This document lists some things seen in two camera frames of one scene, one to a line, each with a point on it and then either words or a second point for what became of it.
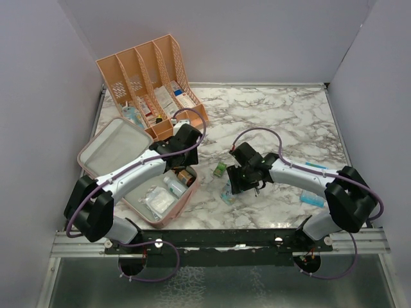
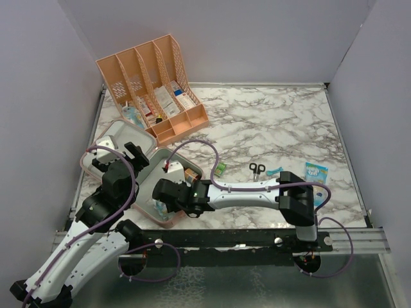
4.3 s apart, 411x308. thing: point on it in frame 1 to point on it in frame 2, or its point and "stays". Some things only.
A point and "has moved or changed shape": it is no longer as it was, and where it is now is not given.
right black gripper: (237, 184) to (173, 209)
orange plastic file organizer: (152, 85) stays
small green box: (219, 169) stays
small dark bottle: (159, 119) stays
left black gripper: (192, 160) to (139, 157)
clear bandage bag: (227, 194) has moved or changed shape
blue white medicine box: (183, 97) stays
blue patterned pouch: (131, 113) stays
